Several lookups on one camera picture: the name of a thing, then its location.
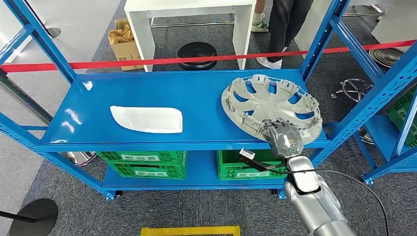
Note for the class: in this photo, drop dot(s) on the black stanchion with round base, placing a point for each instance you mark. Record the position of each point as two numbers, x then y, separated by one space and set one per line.
53 32
35 216

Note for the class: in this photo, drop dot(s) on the black round stool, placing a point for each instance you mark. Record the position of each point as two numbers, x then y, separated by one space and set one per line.
386 57
197 53

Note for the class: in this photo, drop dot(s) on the white table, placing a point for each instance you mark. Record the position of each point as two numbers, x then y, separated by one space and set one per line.
189 5
312 26

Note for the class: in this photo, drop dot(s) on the cardboard box with brown paper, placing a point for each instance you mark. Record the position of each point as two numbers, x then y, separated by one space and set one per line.
125 52

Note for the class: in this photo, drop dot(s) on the person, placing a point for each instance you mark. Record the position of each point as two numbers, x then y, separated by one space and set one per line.
283 22
259 22

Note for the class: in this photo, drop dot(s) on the chrome star chair base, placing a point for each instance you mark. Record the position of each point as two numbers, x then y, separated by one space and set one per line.
353 88

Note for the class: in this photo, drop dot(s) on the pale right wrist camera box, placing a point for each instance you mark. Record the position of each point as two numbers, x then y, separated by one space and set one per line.
247 153

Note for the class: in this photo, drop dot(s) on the grey plastic wheel hubcap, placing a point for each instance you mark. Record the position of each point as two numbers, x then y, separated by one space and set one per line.
260 107

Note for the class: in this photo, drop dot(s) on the chrome round base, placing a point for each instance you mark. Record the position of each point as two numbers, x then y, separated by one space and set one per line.
365 136

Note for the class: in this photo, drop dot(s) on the white plastic trim part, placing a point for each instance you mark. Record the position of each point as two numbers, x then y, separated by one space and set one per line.
146 119

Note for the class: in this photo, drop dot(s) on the red barrier belt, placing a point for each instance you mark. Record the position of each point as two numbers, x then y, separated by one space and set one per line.
195 59

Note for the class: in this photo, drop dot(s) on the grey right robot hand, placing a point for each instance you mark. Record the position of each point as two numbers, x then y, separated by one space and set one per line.
285 140

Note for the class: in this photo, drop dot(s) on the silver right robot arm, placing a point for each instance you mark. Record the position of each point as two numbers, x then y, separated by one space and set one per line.
312 202

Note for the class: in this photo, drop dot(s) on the blue metal shelf rack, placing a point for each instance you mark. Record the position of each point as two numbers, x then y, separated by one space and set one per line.
378 130
195 97

